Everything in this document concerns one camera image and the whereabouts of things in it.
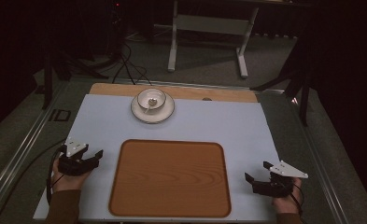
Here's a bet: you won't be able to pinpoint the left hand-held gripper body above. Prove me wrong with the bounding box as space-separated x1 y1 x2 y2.
57 136 94 177

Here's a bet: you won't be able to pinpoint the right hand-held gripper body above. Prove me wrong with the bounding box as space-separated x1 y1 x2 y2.
252 160 309 199

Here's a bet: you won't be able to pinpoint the person's left hand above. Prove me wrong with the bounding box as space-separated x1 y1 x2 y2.
51 157 92 193

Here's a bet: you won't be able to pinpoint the person's right hand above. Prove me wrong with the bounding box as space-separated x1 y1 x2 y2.
271 177 303 216

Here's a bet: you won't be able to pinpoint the light blue table mat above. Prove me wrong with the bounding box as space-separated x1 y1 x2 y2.
33 93 281 223

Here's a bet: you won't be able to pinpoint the white saucer with dark rim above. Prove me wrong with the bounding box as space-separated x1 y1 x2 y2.
130 92 176 125

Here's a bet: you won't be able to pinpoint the brown wooden tray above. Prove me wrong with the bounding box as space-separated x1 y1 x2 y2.
107 138 233 219

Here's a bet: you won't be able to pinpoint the small metal spoon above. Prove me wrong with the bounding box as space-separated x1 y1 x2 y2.
144 97 158 115

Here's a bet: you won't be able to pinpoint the black tripod stand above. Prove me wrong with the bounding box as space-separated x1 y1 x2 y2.
250 29 314 127
40 29 110 110

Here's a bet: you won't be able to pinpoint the white bowl with dark rim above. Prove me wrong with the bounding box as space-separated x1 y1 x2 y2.
136 87 167 114

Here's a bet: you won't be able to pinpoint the dark device with red light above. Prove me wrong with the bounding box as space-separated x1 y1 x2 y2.
109 0 125 55

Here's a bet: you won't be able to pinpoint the white metal stand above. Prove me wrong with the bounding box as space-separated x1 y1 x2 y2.
167 0 261 79

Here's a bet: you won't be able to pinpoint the right hand-held gripper black cable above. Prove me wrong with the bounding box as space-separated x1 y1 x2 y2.
289 182 306 223

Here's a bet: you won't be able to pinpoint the hand-held gripper black cable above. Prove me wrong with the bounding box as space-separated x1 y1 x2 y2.
45 145 67 207
289 182 306 223

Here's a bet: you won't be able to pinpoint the left hand-held gripper black cable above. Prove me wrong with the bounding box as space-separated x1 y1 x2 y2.
45 145 67 207

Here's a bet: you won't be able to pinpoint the black rectangular floor frame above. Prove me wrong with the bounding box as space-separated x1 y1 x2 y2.
48 108 72 122

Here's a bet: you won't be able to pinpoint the metal floor rail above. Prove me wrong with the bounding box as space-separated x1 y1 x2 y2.
283 92 351 224
0 81 71 217
113 78 286 94

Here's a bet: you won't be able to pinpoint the black floor cables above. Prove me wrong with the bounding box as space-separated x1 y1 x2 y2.
110 40 153 87

